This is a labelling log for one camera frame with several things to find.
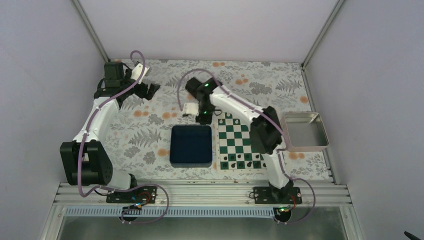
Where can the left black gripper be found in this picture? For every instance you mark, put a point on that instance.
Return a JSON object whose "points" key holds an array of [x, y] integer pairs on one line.
{"points": [[150, 93]]}

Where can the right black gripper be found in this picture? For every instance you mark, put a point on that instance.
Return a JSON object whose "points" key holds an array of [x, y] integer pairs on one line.
{"points": [[203, 120]]}

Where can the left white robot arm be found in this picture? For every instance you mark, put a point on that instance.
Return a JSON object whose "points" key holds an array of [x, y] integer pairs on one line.
{"points": [[85, 160]]}

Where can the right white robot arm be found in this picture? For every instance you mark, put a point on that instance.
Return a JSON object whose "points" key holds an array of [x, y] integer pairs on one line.
{"points": [[266, 134]]}

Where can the green white chess board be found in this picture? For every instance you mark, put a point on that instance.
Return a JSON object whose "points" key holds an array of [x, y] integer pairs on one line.
{"points": [[233, 137]]}

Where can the black chess piece row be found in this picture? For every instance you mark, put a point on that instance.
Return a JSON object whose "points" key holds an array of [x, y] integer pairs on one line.
{"points": [[241, 161]]}

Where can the floral table mat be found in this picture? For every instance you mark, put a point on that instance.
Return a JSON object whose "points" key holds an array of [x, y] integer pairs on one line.
{"points": [[138, 141]]}

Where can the dark blue tray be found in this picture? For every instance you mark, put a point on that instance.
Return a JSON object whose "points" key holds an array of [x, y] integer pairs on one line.
{"points": [[191, 146]]}

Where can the silver metal tin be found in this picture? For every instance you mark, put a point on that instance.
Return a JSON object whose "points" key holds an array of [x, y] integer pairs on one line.
{"points": [[304, 132]]}

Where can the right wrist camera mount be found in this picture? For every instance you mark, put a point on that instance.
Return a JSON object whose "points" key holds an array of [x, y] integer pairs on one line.
{"points": [[190, 109]]}

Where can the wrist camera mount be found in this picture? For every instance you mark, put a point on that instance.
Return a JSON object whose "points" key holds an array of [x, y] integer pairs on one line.
{"points": [[139, 72], [190, 109]]}

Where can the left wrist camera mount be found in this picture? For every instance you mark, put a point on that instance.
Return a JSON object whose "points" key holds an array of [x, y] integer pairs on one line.
{"points": [[139, 72]]}

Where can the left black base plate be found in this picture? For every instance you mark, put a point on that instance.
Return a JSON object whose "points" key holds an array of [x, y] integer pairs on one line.
{"points": [[142, 195]]}

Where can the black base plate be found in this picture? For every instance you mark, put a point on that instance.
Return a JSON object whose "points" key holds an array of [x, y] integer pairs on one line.
{"points": [[263, 195], [142, 195]]}

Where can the aluminium rail frame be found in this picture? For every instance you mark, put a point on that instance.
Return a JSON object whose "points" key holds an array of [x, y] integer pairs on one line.
{"points": [[225, 193]]}

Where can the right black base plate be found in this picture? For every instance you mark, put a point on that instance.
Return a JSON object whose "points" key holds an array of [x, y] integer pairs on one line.
{"points": [[263, 195]]}

